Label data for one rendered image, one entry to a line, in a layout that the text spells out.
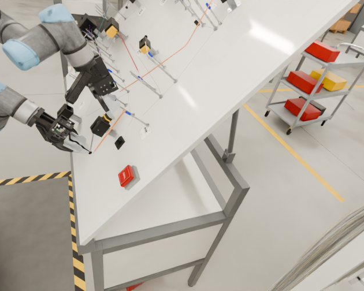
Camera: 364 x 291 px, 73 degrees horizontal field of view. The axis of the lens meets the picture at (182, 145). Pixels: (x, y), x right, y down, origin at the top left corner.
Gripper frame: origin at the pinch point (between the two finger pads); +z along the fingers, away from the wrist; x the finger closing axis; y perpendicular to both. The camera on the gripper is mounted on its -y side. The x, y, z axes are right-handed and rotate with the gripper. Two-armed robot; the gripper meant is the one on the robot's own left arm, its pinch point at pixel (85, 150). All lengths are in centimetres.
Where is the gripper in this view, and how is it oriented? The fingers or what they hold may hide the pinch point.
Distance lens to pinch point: 97.9
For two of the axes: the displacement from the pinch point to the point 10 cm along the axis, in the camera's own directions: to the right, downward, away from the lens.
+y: 6.2, -2.7, -7.4
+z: 7.3, 5.5, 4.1
